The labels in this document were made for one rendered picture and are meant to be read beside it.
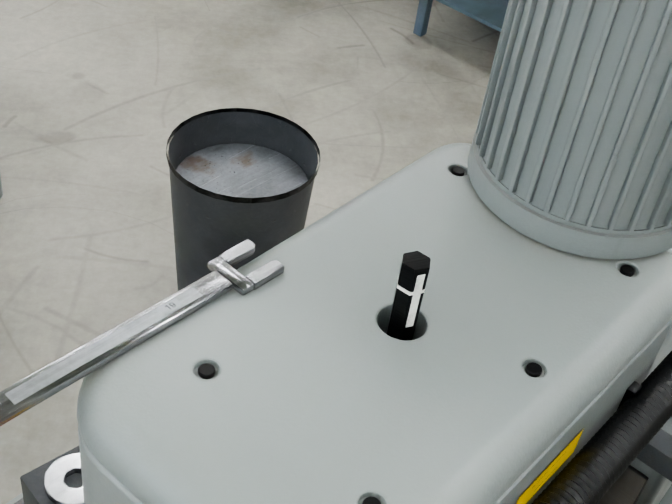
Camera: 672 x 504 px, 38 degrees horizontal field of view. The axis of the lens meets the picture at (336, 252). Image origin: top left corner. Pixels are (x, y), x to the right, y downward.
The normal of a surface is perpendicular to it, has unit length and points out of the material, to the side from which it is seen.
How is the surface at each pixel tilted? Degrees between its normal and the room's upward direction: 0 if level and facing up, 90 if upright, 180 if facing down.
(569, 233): 90
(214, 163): 0
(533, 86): 90
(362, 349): 0
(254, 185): 0
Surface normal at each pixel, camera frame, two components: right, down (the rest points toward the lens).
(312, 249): 0.12, -0.75
